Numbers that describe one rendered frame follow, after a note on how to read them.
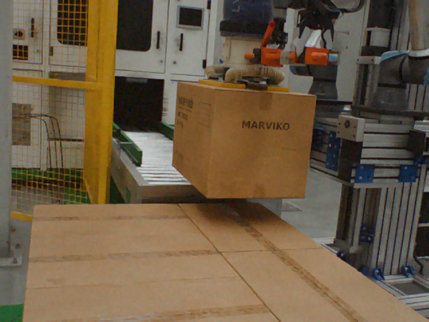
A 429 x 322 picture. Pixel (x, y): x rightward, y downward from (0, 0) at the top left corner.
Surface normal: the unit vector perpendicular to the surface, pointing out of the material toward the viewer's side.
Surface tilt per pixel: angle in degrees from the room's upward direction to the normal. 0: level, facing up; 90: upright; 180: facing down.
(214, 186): 90
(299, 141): 90
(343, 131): 90
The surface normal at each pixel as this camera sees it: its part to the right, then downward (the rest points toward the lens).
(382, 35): 0.36, 0.19
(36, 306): 0.08, -0.98
